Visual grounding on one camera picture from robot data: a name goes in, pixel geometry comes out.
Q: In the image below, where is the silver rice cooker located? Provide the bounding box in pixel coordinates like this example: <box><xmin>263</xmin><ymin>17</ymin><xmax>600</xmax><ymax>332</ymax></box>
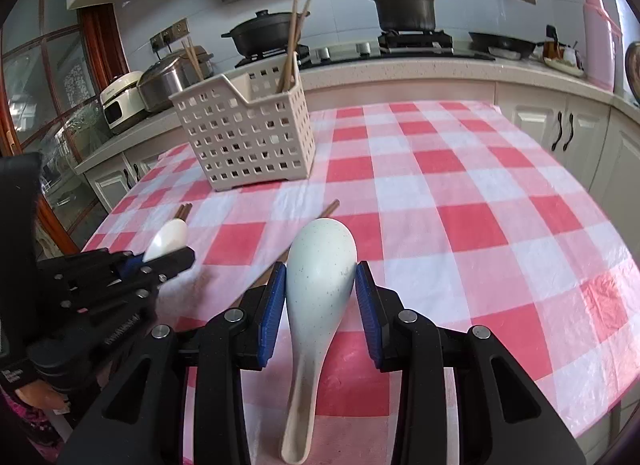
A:
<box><xmin>137</xmin><ymin>45</ymin><xmax>216</xmax><ymax>113</ymax></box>

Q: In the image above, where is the stainless steel pot lid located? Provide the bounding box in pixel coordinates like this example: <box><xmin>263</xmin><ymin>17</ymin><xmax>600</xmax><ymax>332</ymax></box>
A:
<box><xmin>624</xmin><ymin>42</ymin><xmax>640</xmax><ymax>106</ymax></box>

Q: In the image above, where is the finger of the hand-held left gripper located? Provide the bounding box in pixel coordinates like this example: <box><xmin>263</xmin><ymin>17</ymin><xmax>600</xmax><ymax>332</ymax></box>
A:
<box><xmin>62</xmin><ymin>245</ymin><xmax>197</xmax><ymax>313</ymax></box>
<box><xmin>37</xmin><ymin>246</ymin><xmax>146</xmax><ymax>286</ymax></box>

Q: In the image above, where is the black wok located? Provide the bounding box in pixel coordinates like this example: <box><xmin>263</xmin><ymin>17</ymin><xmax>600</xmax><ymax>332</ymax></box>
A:
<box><xmin>468</xmin><ymin>31</ymin><xmax>541</xmax><ymax>60</ymax></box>

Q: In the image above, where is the white ceramic soup spoon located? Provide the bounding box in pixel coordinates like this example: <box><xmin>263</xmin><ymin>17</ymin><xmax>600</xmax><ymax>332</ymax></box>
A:
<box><xmin>142</xmin><ymin>220</ymin><xmax>188</xmax><ymax>263</ymax></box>
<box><xmin>280</xmin><ymin>217</ymin><xmax>359</xmax><ymax>465</ymax></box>

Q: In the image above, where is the black casserole pot with lid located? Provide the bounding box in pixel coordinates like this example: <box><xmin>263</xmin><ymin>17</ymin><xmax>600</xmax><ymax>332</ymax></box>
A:
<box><xmin>221</xmin><ymin>10</ymin><xmax>311</xmax><ymax>56</ymax></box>

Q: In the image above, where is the black glass gas stove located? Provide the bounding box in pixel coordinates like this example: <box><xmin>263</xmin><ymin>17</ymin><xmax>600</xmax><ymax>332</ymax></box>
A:
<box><xmin>235</xmin><ymin>30</ymin><xmax>496</xmax><ymax>69</ymax></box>

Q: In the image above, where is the pink thermos flask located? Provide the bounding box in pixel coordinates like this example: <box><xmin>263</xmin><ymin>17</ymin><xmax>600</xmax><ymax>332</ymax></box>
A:
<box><xmin>582</xmin><ymin>0</ymin><xmax>623</xmax><ymax>92</ymax></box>

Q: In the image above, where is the white plate with food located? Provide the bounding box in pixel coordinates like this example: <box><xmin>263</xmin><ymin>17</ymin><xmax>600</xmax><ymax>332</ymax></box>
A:
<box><xmin>542</xmin><ymin>57</ymin><xmax>587</xmax><ymax>78</ymax></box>

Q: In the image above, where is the person's left hand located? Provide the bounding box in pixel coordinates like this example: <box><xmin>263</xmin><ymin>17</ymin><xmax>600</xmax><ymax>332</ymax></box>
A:
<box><xmin>17</xmin><ymin>379</ymin><xmax>70</xmax><ymax>410</ymax></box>

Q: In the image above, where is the wooden framed glass door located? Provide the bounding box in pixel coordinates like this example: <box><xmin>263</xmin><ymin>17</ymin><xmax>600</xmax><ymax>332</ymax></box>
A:
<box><xmin>0</xmin><ymin>0</ymin><xmax>131</xmax><ymax>251</ymax></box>

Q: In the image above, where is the red white checkered tablecloth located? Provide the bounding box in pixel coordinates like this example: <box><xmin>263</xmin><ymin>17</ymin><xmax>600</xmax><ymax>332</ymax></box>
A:
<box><xmin>80</xmin><ymin>100</ymin><xmax>640</xmax><ymax>465</ymax></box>

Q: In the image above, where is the white countertop cooker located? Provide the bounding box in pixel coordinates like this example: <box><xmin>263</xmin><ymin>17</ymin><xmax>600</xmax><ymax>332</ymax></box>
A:
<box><xmin>100</xmin><ymin>71</ymin><xmax>148</xmax><ymax>134</ymax></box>

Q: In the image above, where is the white plastic utensil basket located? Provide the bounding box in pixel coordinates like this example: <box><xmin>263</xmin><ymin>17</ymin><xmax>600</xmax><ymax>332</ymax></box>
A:
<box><xmin>169</xmin><ymin>62</ymin><xmax>317</xmax><ymax>192</ymax></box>

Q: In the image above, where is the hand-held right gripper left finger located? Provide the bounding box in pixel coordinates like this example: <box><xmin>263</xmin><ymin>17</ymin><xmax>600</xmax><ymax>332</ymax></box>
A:
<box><xmin>57</xmin><ymin>262</ymin><xmax>288</xmax><ymax>465</ymax></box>

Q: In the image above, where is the black stock pot with lid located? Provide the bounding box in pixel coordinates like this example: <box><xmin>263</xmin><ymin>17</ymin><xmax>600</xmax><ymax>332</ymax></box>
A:
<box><xmin>357</xmin><ymin>0</ymin><xmax>447</xmax><ymax>32</ymax></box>

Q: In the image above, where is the triple wall power socket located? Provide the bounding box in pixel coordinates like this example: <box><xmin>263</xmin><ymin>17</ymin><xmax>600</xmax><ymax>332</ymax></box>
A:
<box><xmin>150</xmin><ymin>17</ymin><xmax>191</xmax><ymax>50</ymax></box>

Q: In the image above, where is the person's left forearm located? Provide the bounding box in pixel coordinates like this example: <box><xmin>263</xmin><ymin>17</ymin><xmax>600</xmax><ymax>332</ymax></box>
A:
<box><xmin>0</xmin><ymin>385</ymin><xmax>63</xmax><ymax>451</ymax></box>

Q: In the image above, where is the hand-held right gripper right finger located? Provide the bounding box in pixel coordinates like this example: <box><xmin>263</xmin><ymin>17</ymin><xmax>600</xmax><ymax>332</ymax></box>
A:
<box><xmin>354</xmin><ymin>260</ymin><xmax>586</xmax><ymax>465</ymax></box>

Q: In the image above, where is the beige kitchen countertop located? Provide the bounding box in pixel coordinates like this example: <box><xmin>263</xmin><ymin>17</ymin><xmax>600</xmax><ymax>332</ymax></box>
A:
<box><xmin>72</xmin><ymin>47</ymin><xmax>640</xmax><ymax>176</ymax></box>

